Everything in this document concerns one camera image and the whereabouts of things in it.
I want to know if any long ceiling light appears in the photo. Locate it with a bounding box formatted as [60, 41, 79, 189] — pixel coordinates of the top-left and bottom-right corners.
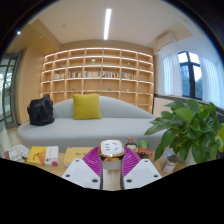
[103, 8, 113, 41]

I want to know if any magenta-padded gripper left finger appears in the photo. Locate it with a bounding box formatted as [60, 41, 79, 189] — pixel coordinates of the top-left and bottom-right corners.
[61, 145, 103, 190]

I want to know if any black bag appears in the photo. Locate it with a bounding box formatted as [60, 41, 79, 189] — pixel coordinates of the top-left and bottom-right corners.
[26, 94, 56, 127]

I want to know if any dark-framed window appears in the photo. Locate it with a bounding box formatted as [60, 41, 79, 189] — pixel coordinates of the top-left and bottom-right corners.
[177, 50, 204, 101]

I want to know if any glass door with grey frame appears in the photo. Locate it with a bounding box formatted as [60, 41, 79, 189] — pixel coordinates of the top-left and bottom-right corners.
[0, 49, 24, 129]

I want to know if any yellow cushion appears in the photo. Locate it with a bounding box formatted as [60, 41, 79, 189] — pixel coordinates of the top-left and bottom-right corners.
[71, 93, 103, 121]

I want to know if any white charger with gold band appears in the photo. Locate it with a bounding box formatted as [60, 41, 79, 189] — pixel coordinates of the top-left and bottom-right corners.
[98, 139, 126, 191]

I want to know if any yellow and white book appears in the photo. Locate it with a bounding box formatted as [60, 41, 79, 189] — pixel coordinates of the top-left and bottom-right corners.
[26, 145, 60, 167]

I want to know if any grey curved sofa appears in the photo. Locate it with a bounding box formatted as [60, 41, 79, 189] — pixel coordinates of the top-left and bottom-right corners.
[17, 95, 168, 154]

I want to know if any green chair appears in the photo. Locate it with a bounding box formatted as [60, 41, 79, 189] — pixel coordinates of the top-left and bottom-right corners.
[216, 124, 224, 154]

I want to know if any large yellow book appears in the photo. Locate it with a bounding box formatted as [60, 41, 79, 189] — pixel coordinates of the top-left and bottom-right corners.
[63, 146, 95, 168]

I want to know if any green potted plant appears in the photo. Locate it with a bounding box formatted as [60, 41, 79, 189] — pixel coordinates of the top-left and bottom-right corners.
[143, 98, 224, 165]

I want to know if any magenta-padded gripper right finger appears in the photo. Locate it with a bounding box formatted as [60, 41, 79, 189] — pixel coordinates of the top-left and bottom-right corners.
[120, 145, 163, 190]

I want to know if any three-character painted figurine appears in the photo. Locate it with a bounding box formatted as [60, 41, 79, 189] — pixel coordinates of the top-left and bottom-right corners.
[124, 135, 155, 160]

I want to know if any wooden wall shelf unit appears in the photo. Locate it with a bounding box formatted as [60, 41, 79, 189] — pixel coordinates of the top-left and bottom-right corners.
[39, 47, 155, 114]

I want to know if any white sheer curtain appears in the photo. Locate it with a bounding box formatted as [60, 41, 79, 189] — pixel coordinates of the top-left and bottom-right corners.
[199, 56, 224, 109]
[162, 52, 183, 98]

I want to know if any white air conditioner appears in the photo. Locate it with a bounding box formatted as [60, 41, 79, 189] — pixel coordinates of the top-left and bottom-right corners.
[156, 31, 178, 51]

